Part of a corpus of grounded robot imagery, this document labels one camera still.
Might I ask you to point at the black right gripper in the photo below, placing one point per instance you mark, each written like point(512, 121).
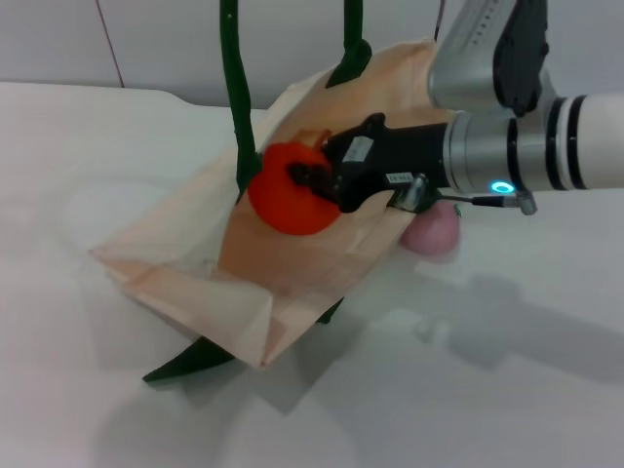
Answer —
point(390, 156)

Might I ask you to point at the orange fruit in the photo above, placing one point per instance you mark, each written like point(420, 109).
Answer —
point(283, 205)

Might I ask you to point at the pink peach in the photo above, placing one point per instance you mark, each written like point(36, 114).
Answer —
point(431, 234)

